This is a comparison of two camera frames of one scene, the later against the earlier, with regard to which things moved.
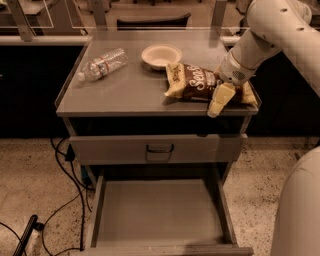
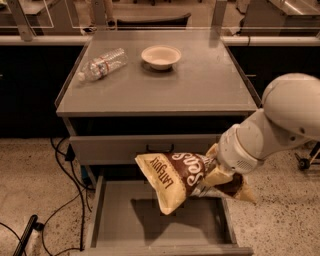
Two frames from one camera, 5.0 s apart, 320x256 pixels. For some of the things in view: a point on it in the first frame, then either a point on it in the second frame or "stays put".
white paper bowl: x=159 y=56 stays put
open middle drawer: x=163 y=211 stays put
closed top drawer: x=158 y=149 stays put
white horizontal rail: x=83 y=40 stays put
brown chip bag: x=195 y=83 to x=171 y=178
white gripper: x=232 y=72 to x=234 y=151
